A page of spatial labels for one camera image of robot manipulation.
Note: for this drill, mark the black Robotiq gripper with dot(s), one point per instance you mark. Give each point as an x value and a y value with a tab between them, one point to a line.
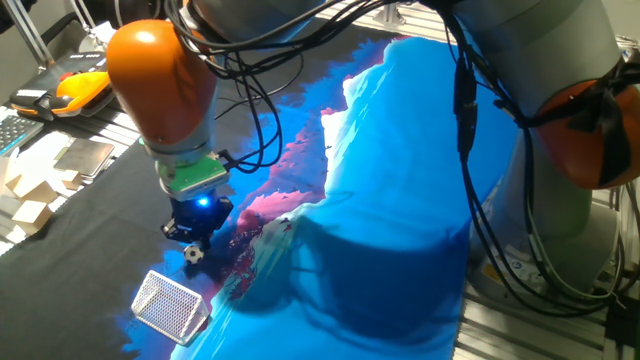
200	217

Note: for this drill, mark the small black white soccer ball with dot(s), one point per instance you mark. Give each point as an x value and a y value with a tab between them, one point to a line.
193	255

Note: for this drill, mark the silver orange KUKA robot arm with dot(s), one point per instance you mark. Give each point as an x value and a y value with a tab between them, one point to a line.
160	85

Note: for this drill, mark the dark sleeved forearm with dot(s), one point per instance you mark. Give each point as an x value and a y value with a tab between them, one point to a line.
15	12

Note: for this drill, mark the small wooden block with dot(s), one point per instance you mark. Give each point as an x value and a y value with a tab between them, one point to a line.
72	179

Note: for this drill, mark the grey metal plate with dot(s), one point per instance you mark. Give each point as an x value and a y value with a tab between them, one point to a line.
85	157

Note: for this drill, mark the wooden cube block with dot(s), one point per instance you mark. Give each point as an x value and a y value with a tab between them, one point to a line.
31	217
35	190

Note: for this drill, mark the orange black teach pendant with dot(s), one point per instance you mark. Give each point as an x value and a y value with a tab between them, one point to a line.
75	90

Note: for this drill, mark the pale wooden block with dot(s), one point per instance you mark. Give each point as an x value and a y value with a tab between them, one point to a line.
4	175

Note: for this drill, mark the black computer keyboard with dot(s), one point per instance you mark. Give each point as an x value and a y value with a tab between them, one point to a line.
17	132

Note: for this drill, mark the blue black printed cloth mat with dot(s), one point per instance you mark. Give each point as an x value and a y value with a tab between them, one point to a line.
400	125

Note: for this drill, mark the black box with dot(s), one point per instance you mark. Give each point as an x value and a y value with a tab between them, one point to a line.
622	322

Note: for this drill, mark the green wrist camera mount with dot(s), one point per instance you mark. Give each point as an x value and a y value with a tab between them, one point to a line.
192	177

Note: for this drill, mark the aluminium frame bar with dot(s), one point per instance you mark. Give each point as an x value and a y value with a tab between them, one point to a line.
27	32
395	15
82	20

